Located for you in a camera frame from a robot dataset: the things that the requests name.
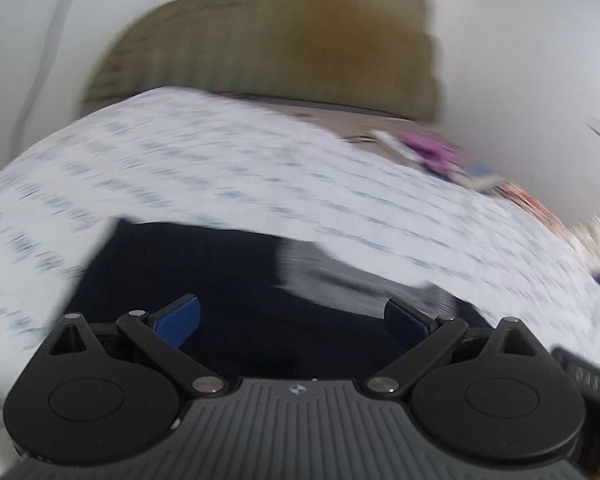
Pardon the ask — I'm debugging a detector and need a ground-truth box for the black power cable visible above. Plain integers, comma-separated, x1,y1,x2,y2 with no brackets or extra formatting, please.
9,0,92,156

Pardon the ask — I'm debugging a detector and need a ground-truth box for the olive tufted headboard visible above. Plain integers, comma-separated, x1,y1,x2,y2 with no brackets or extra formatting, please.
82,0,439,122

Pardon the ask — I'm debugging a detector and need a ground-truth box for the grey navy knit sweater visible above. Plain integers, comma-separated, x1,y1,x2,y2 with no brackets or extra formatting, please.
67,220,488,381

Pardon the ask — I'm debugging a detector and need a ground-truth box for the purple garment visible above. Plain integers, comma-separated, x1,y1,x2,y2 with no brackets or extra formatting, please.
398,132,457,179

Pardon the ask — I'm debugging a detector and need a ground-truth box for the red patterned cloth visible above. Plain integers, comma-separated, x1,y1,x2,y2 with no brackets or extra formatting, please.
496,182,564,229

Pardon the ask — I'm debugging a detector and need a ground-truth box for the white script-print quilt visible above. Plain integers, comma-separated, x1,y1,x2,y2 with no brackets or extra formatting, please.
0,88,600,475

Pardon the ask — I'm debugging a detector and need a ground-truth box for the cream white garment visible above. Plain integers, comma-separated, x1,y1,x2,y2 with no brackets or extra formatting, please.
571,216,600,275

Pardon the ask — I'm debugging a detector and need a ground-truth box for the white power strip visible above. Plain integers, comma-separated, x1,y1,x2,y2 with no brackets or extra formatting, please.
370,129,420,162

